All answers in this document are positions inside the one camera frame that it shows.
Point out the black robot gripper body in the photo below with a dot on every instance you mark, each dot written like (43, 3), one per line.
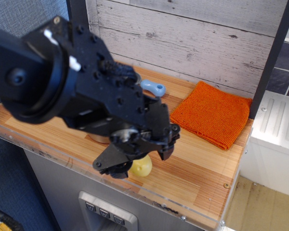
(106, 101)

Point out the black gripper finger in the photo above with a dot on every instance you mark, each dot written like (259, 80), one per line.
(117, 169)
(166, 151)

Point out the yellow toy potato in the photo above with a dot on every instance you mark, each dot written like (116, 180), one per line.
(141, 167)

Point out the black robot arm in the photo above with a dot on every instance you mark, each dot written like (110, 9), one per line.
(62, 69)

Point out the stainless steel pot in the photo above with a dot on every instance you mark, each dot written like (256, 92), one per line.
(100, 139)

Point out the silver dispenser button panel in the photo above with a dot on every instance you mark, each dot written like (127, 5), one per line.
(100, 215)

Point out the blue grey toy scoop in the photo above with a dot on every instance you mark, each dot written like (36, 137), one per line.
(156, 89)

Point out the orange knitted cloth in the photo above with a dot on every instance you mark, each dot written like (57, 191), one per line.
(213, 115)

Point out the white ribbed cabinet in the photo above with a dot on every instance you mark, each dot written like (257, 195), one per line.
(266, 159)

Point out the yellow black object on floor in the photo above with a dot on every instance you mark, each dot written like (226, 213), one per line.
(7, 223)

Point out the left dark grey post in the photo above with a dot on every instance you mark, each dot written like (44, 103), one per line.
(77, 12)

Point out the dark grey post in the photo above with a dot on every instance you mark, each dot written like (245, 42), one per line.
(271, 61)
(77, 12)

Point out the right dark grey post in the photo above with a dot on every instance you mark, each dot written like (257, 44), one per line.
(271, 61)

